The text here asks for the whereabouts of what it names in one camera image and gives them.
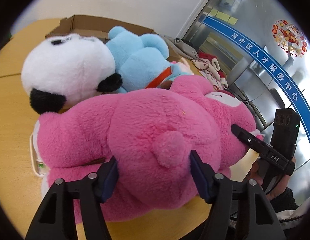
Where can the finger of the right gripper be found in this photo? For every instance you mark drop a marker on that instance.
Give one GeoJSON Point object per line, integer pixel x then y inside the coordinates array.
{"type": "Point", "coordinates": [250, 140]}

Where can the pink plush bear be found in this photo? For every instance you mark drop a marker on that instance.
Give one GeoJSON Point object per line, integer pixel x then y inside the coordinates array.
{"type": "Point", "coordinates": [150, 132]}

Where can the yellow sticky notes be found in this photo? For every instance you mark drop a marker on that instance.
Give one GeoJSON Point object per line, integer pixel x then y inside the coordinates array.
{"type": "Point", "coordinates": [223, 16]}

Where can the brown cardboard box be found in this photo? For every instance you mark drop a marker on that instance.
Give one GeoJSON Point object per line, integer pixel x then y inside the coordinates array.
{"type": "Point", "coordinates": [99, 27]}

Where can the white black panda plush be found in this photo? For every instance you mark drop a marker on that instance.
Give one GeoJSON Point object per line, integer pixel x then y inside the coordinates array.
{"type": "Point", "coordinates": [65, 70]}

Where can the grey cloth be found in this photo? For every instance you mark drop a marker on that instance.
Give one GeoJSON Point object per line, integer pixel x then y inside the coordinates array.
{"type": "Point", "coordinates": [181, 48]}

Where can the red round window sticker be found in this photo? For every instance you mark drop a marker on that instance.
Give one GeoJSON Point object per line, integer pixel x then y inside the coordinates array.
{"type": "Point", "coordinates": [289, 38]}

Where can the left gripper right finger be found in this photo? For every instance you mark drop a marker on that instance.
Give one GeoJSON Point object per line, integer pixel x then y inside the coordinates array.
{"type": "Point", "coordinates": [256, 218]}

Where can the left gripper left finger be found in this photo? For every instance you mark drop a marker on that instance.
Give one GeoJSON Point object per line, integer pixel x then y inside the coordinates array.
{"type": "Point", "coordinates": [55, 217]}

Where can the light blue plush toy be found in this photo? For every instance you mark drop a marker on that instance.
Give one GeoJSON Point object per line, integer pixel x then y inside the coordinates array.
{"type": "Point", "coordinates": [141, 61]}

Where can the small pink teal plush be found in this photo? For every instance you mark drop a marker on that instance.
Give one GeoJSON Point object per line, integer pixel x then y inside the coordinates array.
{"type": "Point", "coordinates": [179, 68]}

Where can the red white patterned cloth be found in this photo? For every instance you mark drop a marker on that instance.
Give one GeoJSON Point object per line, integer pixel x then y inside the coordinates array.
{"type": "Point", "coordinates": [209, 67]}

